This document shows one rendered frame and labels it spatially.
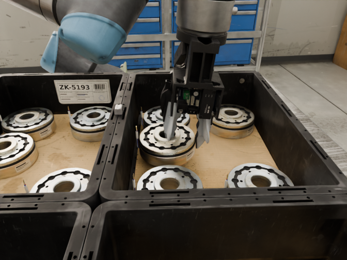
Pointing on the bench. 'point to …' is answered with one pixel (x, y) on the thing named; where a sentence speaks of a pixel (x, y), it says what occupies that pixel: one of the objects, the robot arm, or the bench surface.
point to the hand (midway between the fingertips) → (184, 139)
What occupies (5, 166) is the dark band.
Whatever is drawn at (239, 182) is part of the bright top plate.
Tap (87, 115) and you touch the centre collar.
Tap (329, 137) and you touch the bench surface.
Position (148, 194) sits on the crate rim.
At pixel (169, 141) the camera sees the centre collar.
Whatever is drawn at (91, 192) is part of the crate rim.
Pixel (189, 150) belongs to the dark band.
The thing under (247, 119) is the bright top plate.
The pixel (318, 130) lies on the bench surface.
